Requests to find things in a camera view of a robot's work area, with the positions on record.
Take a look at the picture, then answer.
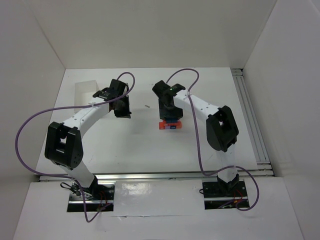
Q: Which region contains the white plastic bin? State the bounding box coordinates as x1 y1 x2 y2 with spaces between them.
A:
74 80 99 106

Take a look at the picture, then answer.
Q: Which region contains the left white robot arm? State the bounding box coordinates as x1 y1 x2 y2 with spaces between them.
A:
44 79 131 199

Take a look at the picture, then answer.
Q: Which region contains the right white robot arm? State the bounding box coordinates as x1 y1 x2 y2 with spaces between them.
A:
152 80 239 168

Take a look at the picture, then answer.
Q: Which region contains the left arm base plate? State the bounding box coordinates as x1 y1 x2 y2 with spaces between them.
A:
60 182 115 213

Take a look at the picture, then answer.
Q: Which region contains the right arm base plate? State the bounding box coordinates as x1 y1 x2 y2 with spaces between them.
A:
199 181 250 210

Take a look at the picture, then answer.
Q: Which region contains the aluminium rail right side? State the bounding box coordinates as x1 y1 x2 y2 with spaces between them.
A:
231 68 275 176

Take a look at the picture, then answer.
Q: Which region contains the aluminium rail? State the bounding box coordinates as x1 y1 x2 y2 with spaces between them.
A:
39 168 274 182
231 68 275 176

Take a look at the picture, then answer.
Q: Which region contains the aluminium rail front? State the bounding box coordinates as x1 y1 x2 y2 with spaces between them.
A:
39 168 274 182

